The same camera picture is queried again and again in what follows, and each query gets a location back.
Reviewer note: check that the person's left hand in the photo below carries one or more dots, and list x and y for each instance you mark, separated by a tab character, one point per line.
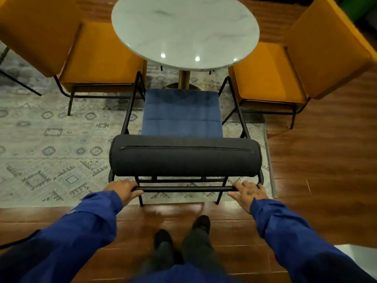
122	191

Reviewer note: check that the person's right hand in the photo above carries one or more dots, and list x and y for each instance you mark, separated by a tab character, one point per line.
250	197

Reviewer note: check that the person's right thumb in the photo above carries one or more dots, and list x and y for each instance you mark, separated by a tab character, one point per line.
234	198

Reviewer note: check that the person's left thumb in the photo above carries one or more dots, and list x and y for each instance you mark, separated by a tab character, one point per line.
137	193

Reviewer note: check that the blue chair with black frame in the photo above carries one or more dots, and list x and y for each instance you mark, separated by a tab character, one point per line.
182	157

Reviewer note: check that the person's left forearm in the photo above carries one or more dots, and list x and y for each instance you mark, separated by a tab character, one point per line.
67	235

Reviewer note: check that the person's right forearm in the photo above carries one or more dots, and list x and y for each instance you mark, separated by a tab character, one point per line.
297	241

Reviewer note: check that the black right shoe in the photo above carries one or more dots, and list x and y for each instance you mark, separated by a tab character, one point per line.
202	223

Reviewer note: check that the black shoe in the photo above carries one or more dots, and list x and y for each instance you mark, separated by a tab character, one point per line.
202	223
163	237

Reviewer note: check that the black left shoe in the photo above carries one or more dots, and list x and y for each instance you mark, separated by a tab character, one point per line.
163	237

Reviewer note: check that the person's right leg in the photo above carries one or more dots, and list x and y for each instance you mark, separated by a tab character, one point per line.
200	247

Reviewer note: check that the person's leg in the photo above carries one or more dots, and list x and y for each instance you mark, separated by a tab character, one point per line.
200	247
162	257

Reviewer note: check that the person's left leg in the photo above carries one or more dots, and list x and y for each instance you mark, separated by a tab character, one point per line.
162	257

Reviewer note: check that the grey patterned rug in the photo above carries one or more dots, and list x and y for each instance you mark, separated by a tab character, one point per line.
53	144

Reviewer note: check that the yellow upholstered chair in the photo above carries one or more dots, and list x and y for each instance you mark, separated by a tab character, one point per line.
97	58
274	73

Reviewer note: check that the white flat object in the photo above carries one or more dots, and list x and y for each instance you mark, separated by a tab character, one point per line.
360	256

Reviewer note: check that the black metal chair legs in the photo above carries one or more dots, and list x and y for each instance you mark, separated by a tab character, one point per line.
17	82

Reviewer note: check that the round white marble table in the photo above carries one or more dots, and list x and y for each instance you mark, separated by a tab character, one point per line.
185	29

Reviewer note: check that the green object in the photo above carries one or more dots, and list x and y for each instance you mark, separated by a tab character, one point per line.
358	7

